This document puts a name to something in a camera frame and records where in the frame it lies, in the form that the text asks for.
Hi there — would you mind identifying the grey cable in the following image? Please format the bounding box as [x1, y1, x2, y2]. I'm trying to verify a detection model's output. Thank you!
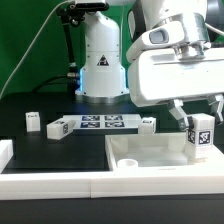
[0, 0, 76, 99]

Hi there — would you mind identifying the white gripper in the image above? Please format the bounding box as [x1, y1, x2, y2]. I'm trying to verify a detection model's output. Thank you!
[127, 22, 224, 131]

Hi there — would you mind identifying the white front fence rail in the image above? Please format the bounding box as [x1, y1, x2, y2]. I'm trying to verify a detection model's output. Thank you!
[0, 168, 224, 200]

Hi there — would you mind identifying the white tag base sheet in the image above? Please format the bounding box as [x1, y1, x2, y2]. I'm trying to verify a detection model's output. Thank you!
[63, 114, 141, 130]

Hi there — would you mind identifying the white left fence block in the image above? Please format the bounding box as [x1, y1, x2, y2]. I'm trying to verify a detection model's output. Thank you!
[0, 140, 13, 174]

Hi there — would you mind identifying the black cable on table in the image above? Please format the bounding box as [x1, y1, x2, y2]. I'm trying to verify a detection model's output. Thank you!
[31, 74, 81, 93]

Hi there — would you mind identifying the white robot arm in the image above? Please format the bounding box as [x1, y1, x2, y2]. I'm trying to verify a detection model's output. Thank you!
[75, 0, 224, 130]

